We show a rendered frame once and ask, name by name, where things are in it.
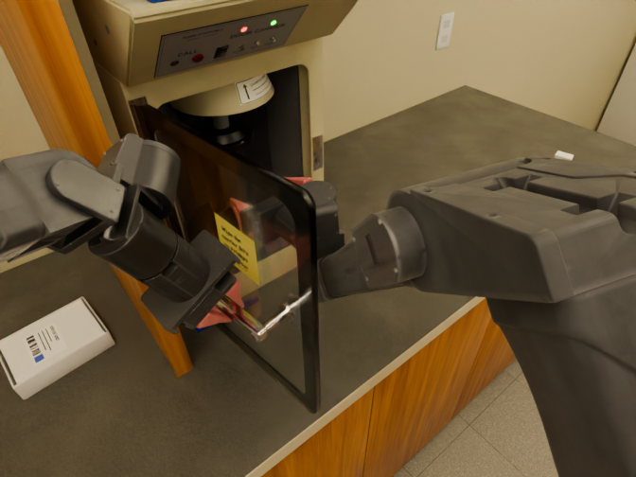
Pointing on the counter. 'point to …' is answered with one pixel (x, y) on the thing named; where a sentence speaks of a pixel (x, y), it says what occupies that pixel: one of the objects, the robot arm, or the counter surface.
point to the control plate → (185, 48)
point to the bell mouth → (227, 98)
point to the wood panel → (69, 117)
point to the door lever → (254, 318)
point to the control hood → (141, 14)
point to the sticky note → (231, 237)
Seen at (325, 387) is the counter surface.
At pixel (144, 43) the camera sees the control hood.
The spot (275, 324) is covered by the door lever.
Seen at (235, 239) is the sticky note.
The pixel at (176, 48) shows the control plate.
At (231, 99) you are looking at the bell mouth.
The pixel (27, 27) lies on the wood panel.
